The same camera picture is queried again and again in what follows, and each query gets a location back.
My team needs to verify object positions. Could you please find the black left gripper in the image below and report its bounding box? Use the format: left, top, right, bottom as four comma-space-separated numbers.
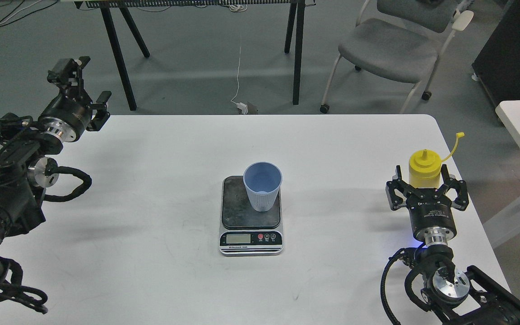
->
38, 56, 112, 142

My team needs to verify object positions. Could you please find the blue plastic cup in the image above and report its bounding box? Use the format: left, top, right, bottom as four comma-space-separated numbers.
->
243, 161, 283, 212

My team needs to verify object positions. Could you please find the grey office chair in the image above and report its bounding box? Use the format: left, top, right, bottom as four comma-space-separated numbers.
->
320, 0, 474, 114

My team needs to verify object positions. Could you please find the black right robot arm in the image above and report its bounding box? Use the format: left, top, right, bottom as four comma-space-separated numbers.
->
380, 165, 520, 325

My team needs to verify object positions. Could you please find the black trestle table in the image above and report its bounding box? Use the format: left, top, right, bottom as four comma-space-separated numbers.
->
74, 0, 317, 111

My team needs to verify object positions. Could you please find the black cabinet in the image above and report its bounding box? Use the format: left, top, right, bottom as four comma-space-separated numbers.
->
471, 0, 520, 107

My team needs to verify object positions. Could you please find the white cable with plug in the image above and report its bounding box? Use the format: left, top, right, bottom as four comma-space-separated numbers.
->
230, 36, 259, 115

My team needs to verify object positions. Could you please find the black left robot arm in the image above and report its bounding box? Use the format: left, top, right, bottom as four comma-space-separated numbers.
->
0, 56, 111, 313

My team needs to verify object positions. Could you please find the yellow squeeze bottle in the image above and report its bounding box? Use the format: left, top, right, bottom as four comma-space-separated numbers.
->
409, 132, 465, 188

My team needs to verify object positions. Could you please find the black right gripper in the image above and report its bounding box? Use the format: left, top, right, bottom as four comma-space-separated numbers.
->
385, 164, 470, 242

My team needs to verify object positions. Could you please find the digital kitchen scale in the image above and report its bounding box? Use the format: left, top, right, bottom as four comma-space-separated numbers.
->
218, 176, 283, 256

